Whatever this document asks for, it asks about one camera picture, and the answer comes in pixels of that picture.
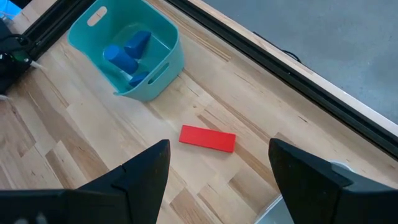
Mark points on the teal plastic bin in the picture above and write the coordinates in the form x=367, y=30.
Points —
x=171, y=53

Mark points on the red long flat block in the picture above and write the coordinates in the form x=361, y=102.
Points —
x=207, y=138

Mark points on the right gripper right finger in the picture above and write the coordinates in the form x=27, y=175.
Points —
x=326, y=199

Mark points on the black aluminium table frame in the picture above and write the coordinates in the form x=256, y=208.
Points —
x=280, y=70

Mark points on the blue cylinder block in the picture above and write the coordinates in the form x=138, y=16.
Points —
x=121, y=59

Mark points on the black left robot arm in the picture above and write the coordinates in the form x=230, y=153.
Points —
x=9, y=68

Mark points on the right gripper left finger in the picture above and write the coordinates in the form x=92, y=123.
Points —
x=124, y=199

